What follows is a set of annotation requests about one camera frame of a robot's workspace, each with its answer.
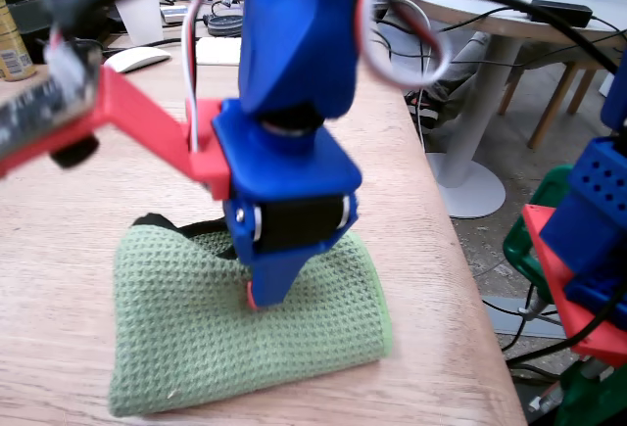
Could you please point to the blue gripper body black motor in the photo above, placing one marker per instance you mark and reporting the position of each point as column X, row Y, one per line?
column 294, row 164

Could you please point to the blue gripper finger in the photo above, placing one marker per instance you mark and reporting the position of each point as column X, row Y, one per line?
column 251, row 297
column 274, row 279

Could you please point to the green waffle weave cloth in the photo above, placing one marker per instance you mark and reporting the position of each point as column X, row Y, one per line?
column 196, row 338

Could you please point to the blue printed robot arm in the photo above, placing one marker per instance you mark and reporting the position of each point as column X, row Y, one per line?
column 294, row 29

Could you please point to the white keyboard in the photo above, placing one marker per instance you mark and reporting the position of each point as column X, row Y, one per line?
column 218, row 51

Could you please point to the black sneaker orange details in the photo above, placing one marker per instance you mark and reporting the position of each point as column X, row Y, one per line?
column 431, row 112

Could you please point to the white computer mouse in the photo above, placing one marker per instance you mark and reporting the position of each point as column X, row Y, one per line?
column 134, row 59

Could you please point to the small silver box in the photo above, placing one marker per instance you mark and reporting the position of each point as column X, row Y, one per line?
column 174, row 14

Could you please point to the grey trouser leg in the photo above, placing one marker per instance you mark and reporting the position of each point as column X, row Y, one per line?
column 465, row 63

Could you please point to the white paper cup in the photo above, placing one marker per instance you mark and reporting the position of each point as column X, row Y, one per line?
column 144, row 19

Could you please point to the grey floor plate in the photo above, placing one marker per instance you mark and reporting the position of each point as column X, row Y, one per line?
column 504, row 318

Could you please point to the green plastic clamp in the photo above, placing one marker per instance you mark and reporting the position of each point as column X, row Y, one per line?
column 519, row 250
column 597, row 401

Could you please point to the wooden chair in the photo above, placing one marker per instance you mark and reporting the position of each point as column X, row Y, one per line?
column 553, row 98

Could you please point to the yellow drink can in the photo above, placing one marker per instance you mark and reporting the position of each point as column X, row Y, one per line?
column 12, row 49

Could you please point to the black power adapter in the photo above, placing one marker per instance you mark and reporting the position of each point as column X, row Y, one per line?
column 561, row 12

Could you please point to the red camera mount bracket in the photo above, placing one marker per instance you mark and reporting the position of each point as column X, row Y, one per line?
column 147, row 117

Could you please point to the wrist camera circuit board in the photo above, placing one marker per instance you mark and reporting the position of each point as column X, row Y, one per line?
column 39, row 103

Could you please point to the round white pedestal table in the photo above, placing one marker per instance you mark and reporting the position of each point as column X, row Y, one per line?
column 490, row 0

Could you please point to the red robot base plate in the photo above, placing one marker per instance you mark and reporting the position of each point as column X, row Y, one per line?
column 548, row 259

